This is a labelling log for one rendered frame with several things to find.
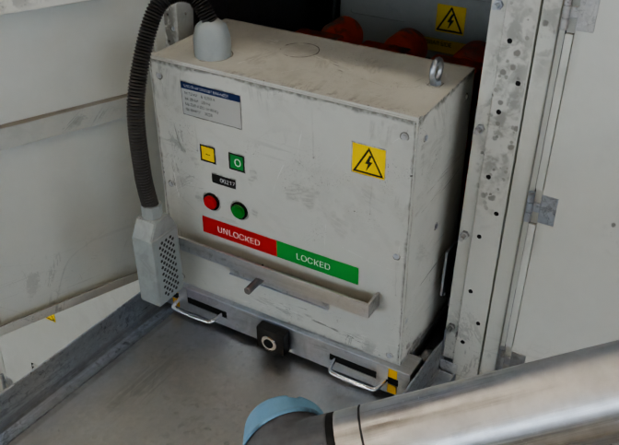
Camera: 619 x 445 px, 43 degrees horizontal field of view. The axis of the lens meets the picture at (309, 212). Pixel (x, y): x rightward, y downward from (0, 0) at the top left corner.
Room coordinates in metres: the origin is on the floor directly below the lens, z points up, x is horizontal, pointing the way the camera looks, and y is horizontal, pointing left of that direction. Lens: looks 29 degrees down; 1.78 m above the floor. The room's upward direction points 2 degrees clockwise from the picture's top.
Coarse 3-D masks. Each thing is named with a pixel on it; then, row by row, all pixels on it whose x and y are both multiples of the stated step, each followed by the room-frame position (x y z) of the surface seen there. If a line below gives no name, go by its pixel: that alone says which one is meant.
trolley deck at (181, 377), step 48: (144, 336) 1.20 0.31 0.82; (192, 336) 1.20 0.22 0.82; (240, 336) 1.21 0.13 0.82; (96, 384) 1.06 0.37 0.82; (144, 384) 1.06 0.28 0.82; (192, 384) 1.07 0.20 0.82; (240, 384) 1.07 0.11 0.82; (288, 384) 1.07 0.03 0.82; (336, 384) 1.08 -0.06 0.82; (432, 384) 1.09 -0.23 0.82; (48, 432) 0.94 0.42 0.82; (96, 432) 0.94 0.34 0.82; (144, 432) 0.95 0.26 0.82; (192, 432) 0.95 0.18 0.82; (240, 432) 0.95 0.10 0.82
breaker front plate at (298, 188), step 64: (192, 128) 1.23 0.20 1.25; (256, 128) 1.16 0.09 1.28; (320, 128) 1.10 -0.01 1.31; (384, 128) 1.05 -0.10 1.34; (192, 192) 1.25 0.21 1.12; (256, 192) 1.17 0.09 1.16; (320, 192) 1.11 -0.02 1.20; (384, 192) 1.05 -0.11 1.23; (192, 256) 1.26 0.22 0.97; (256, 256) 1.18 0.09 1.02; (384, 256) 1.06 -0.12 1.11; (320, 320) 1.12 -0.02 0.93; (384, 320) 1.06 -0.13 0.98
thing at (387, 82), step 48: (192, 48) 1.30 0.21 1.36; (240, 48) 1.30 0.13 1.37; (288, 48) 1.30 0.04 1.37; (336, 48) 1.30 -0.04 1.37; (336, 96) 1.10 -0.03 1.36; (384, 96) 1.10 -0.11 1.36; (432, 96) 1.10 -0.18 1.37; (432, 144) 1.08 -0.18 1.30; (432, 192) 1.10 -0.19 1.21; (432, 240) 1.13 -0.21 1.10; (432, 288) 1.15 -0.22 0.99
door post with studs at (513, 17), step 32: (512, 0) 1.12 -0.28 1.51; (512, 32) 1.11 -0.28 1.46; (512, 64) 1.11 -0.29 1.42; (480, 96) 1.13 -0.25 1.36; (512, 96) 1.11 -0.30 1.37; (480, 128) 1.12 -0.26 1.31; (512, 128) 1.10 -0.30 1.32; (480, 160) 1.13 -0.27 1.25; (480, 192) 1.12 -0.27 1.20; (480, 224) 1.12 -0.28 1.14; (480, 256) 1.11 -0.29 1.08; (480, 288) 1.11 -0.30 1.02; (448, 320) 1.13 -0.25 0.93; (480, 320) 1.10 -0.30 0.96; (448, 352) 1.13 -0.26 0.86
